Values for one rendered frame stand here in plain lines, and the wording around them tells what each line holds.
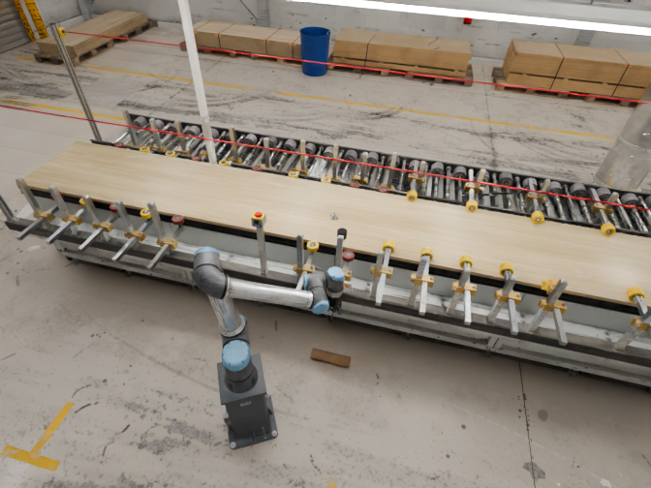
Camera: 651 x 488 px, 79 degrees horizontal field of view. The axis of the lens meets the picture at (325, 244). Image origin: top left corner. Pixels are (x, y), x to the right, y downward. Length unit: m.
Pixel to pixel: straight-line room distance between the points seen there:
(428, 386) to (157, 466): 1.90
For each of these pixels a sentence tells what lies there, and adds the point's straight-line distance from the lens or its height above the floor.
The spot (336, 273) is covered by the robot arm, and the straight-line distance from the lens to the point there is 2.08.
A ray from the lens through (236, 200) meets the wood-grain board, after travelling 3.06.
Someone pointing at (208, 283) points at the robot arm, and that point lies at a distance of 1.78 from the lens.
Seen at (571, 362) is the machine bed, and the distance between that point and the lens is 3.52.
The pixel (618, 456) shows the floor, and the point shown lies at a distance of 3.52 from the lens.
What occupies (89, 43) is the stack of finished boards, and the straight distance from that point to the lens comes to 9.38.
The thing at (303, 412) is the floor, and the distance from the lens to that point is 2.97.
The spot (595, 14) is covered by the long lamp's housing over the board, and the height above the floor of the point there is 2.36.
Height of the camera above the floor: 2.74
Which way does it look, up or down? 44 degrees down
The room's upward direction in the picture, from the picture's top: 3 degrees clockwise
